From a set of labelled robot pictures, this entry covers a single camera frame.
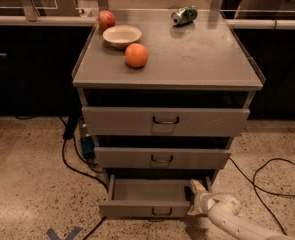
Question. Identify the grey bottom drawer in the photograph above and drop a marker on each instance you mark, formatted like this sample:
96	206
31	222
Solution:
153	197

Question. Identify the crushed green soda can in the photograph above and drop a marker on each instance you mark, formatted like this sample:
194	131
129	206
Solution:
184	15

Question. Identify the orange fruit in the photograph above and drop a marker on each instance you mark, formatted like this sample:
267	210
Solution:
136	55

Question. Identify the grey top drawer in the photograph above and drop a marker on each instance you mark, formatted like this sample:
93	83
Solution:
143	121

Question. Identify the blue power box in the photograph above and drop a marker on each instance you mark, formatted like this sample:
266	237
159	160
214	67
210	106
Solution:
87	147

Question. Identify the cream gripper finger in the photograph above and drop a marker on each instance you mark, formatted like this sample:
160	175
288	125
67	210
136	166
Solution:
196	186
193	211

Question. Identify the white bowl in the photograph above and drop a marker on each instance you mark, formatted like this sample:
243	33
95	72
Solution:
122	36

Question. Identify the white rail bar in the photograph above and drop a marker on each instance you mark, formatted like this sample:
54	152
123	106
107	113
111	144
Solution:
91	21

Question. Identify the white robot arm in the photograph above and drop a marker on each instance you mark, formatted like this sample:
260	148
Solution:
222	211

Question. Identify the grey drawer cabinet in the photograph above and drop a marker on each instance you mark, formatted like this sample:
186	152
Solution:
200	65

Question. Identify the dark counter cabinet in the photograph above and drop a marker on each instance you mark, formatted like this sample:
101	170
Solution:
36	65

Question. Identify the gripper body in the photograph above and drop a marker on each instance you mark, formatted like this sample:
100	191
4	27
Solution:
202	200

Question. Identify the grey middle drawer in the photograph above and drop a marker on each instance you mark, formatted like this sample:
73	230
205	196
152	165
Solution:
161	158

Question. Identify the red apple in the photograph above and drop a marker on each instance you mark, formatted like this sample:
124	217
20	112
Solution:
106	19

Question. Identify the grey drawer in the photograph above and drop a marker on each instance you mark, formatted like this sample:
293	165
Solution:
161	158
153	197
143	121

